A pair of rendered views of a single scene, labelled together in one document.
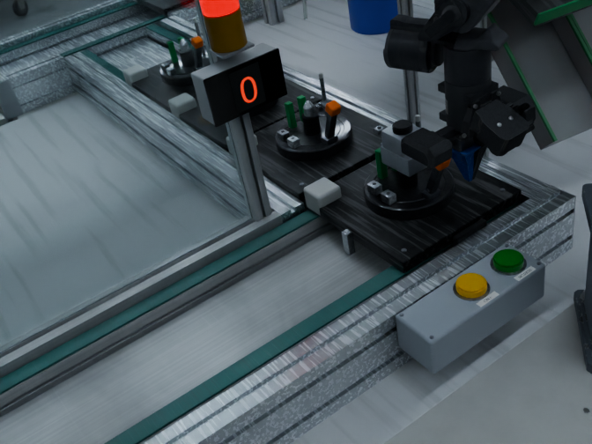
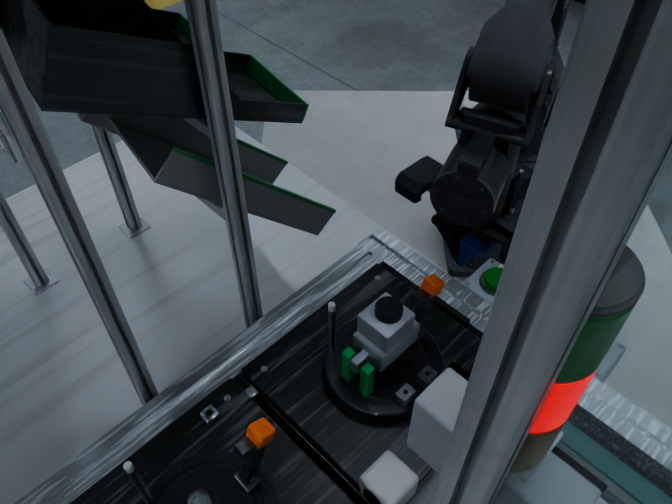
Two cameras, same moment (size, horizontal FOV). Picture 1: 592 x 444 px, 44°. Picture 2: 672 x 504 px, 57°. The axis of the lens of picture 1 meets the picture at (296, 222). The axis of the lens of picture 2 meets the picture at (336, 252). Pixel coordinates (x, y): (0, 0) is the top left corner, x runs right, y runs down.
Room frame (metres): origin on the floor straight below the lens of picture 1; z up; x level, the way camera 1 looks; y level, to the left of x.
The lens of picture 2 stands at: (1.10, 0.17, 1.61)
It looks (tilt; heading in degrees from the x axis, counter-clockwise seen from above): 48 degrees down; 253
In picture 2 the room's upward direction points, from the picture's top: straight up
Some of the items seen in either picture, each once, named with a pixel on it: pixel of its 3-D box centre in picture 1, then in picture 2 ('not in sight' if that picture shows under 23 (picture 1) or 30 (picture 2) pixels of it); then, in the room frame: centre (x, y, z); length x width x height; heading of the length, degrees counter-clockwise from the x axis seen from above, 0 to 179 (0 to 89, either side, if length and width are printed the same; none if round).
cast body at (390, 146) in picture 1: (399, 142); (380, 331); (0.94, -0.18, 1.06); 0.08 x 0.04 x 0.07; 28
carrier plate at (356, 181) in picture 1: (409, 198); (382, 373); (0.93, -0.18, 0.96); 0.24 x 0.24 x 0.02; 28
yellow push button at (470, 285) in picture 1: (471, 287); not in sight; (0.70, -0.21, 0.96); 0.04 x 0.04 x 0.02
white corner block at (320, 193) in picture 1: (322, 196); (388, 484); (0.97, -0.05, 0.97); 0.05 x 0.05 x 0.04; 28
